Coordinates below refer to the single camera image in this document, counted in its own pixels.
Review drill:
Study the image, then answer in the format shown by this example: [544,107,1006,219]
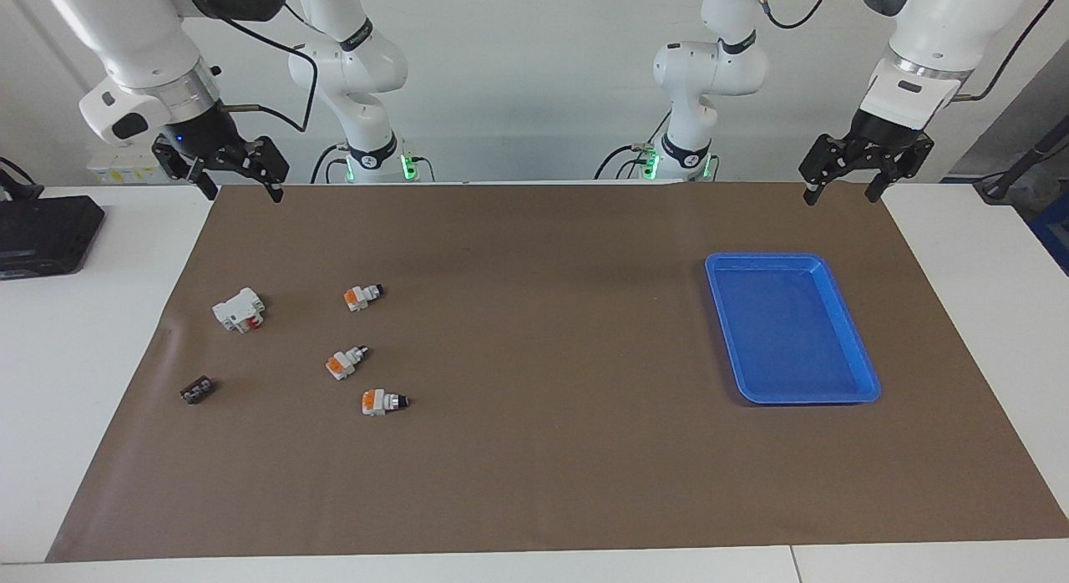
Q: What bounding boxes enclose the black right base cables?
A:
[311,140,435,185]

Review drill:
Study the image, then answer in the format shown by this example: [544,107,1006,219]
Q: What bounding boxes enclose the blue crate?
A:
[1029,211,1069,276]

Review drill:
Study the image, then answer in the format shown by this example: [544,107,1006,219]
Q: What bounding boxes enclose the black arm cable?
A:
[180,0,320,134]
[756,0,1061,104]

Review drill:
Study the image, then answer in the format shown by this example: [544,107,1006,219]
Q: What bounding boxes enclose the black device cable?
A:
[0,157,43,201]

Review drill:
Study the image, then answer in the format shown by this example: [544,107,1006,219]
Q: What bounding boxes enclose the black stand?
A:
[973,114,1069,205]

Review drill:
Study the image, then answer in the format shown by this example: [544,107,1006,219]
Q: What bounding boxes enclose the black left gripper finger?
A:
[798,134,863,206]
[864,132,935,205]

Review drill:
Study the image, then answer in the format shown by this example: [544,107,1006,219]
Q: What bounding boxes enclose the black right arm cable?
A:
[180,0,320,134]

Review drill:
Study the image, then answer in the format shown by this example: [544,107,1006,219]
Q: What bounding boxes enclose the brown table mat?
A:
[46,182,1069,563]

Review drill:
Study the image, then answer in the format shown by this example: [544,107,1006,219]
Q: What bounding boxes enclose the black left base cables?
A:
[595,111,721,183]

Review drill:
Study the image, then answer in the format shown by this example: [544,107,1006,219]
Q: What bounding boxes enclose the white power strip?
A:
[86,149,172,185]

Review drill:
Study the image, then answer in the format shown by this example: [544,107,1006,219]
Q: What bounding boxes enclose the blue plastic tray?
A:
[704,252,883,406]

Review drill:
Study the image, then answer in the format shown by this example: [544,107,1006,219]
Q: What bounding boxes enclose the black box device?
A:
[0,195,106,280]

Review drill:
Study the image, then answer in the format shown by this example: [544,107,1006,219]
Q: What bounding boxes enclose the black base cables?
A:
[595,111,721,183]
[311,140,435,185]

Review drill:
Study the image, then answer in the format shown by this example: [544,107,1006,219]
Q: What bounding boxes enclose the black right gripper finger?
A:
[152,136,220,202]
[222,135,291,205]

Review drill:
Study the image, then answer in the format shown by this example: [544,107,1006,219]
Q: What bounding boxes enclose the white circuit breaker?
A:
[212,287,266,334]

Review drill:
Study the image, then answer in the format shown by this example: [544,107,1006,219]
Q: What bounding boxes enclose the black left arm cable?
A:
[756,0,1061,104]

